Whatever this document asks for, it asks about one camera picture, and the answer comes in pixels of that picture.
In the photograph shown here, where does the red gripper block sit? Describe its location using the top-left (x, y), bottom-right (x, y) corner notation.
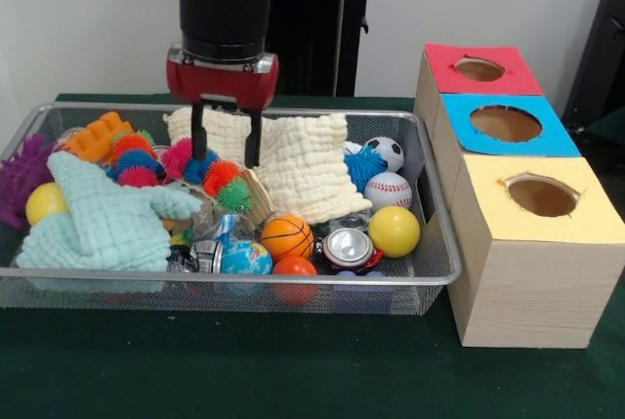
top-left (165, 50), bottom-right (280, 170)

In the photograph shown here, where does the crushed can with silver top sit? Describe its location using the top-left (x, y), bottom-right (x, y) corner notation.
top-left (319, 228), bottom-right (385, 273)

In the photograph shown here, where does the mint green waffle cloth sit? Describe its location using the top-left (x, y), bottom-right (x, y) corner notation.
top-left (15, 149), bottom-right (204, 273)

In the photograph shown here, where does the blue globe ball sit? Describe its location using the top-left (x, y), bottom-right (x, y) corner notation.
top-left (220, 238), bottom-right (273, 276)

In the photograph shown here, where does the plain orange ball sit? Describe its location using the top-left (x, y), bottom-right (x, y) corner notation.
top-left (271, 255), bottom-right (319, 277)

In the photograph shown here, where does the multicolour spiky caterpillar toy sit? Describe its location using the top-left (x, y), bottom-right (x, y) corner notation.
top-left (160, 138), bottom-right (257, 215)

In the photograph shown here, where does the large yellow ball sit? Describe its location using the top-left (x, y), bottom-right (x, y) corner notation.
top-left (367, 205), bottom-right (421, 259)

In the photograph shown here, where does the black and white soccer ball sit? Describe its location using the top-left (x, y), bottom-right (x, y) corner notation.
top-left (363, 137), bottom-right (406, 175)

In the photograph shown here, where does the wooden box with three holes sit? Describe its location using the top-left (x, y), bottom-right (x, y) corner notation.
top-left (413, 43), bottom-right (625, 350)

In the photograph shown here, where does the orange basketball toy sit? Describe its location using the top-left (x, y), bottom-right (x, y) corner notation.
top-left (260, 215), bottom-right (315, 264)

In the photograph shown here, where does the shallow mesh metal bin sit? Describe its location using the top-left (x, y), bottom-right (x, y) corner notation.
top-left (0, 102), bottom-right (464, 316)

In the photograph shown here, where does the black flat panel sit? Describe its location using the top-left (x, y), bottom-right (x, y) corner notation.
top-left (561, 0), bottom-right (625, 176)

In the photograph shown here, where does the dark green table cloth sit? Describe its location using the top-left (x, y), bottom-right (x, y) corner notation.
top-left (0, 92), bottom-right (625, 419)

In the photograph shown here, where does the white baseball with red stitching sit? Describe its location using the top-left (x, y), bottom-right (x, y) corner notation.
top-left (363, 172), bottom-right (414, 210)

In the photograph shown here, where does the cream waffle cloth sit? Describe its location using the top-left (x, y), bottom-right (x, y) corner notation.
top-left (163, 106), bottom-right (375, 226)

